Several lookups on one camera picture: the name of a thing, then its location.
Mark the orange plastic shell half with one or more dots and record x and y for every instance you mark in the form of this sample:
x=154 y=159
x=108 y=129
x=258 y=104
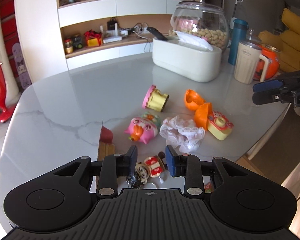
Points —
x=201 y=115
x=193 y=100

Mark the red yellow gift box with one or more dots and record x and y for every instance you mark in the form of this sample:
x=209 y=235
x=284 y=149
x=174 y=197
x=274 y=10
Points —
x=93 y=38

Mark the biscuit stick box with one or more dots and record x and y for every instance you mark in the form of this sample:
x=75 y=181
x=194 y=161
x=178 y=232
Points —
x=106 y=146

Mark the white oval tissue box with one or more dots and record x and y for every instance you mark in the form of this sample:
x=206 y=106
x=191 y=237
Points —
x=192 y=62

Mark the pink yellow cupcake toy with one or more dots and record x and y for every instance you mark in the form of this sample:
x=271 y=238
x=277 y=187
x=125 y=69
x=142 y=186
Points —
x=154 y=99

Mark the small glass jar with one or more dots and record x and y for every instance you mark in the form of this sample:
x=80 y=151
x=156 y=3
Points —
x=68 y=45

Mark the red dress doll keychain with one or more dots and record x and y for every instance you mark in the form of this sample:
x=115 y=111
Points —
x=151 y=167

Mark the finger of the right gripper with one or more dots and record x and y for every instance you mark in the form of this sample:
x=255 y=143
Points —
x=262 y=98
x=267 y=85

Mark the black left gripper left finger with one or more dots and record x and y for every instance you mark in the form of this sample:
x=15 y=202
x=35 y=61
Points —
x=113 y=167

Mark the yellow sofa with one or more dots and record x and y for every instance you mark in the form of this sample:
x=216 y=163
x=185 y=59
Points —
x=287 y=42

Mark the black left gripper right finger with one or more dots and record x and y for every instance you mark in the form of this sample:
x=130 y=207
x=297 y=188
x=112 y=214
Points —
x=187 y=166

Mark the pink pig toy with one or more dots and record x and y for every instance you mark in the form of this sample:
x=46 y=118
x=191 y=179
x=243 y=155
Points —
x=144 y=128

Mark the blue thermos bottle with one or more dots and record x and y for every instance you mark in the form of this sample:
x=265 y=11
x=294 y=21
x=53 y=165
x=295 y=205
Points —
x=238 y=34

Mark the cream ribbed pitcher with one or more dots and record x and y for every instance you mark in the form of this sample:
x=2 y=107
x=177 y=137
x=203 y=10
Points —
x=248 y=56

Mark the yellow pink toy camera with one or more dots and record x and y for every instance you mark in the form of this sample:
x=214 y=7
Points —
x=219 y=126

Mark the clear snack packet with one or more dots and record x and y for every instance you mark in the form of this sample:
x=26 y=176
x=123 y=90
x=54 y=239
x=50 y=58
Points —
x=208 y=185

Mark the glass jar with nuts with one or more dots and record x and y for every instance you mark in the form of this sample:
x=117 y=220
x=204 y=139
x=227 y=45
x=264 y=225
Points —
x=203 y=20

